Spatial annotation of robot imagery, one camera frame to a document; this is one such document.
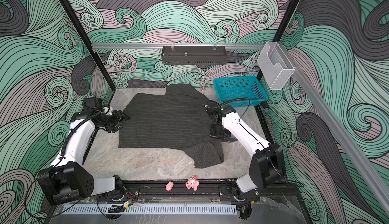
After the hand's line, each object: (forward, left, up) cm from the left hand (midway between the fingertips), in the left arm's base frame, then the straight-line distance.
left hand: (127, 119), depth 80 cm
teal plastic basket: (+36, -64, -9) cm, 74 cm away
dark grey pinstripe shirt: (+12, -26, -18) cm, 34 cm away
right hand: (-7, -50, -6) cm, 51 cm away
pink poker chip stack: (+41, -43, -14) cm, 61 cm away
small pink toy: (-29, -24, -16) cm, 41 cm away
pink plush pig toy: (-27, -36, -14) cm, 47 cm away
